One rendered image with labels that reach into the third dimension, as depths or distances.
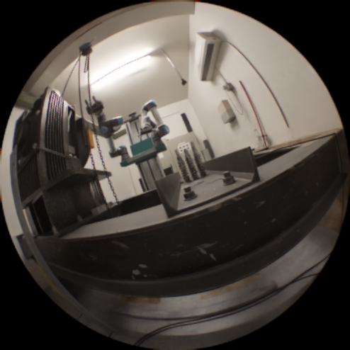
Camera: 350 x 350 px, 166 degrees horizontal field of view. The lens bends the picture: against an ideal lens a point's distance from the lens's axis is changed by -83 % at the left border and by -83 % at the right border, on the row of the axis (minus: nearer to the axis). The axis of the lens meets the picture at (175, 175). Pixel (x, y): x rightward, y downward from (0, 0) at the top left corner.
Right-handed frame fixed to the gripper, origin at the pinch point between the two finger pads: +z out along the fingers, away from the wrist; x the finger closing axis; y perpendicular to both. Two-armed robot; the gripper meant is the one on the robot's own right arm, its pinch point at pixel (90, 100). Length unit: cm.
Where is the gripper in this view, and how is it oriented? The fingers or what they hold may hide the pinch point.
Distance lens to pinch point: 95.8
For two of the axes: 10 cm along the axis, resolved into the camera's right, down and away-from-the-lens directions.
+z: 2.3, -0.3, -9.7
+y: 3.7, 9.3, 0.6
